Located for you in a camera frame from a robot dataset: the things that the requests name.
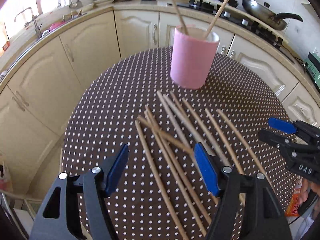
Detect black gas stove top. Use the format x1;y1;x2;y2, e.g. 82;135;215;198
177;0;295;63

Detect brown polka dot tablecloth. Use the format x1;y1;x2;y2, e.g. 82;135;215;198
60;45;301;240

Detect stainless kitchen sink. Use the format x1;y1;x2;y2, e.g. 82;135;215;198
1;11;88;82

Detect pink utensil cup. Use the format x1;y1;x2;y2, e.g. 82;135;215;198
170;26;220;89

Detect steel wok black handle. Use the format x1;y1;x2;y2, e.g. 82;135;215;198
242;0;303;31

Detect green countertop appliance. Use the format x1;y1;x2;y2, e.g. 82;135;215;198
303;52;320;91

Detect chrome sink faucet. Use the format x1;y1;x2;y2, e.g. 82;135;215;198
14;7;42;40

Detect wooden chopstick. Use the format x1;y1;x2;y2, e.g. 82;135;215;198
203;0;229;40
135;120;189;239
217;109;273;187
204;108;246;205
171;0;189;35
170;91;219;157
144;109;208;238
163;95;231;166
137;115;194;155
157;90;196;164
145;104;213;225

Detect cream lower kitchen cabinets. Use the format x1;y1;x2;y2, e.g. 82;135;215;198
1;8;319;194

